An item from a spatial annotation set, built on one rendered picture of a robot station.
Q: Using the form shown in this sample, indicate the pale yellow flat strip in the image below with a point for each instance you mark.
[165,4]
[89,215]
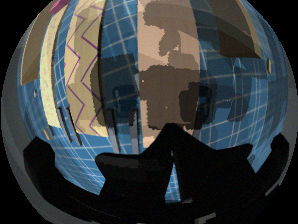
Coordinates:
[48,89]

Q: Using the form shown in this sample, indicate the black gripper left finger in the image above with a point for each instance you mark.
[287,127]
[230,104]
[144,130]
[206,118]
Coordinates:
[154,165]

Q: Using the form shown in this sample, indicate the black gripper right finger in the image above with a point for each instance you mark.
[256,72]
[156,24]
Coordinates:
[195,160]

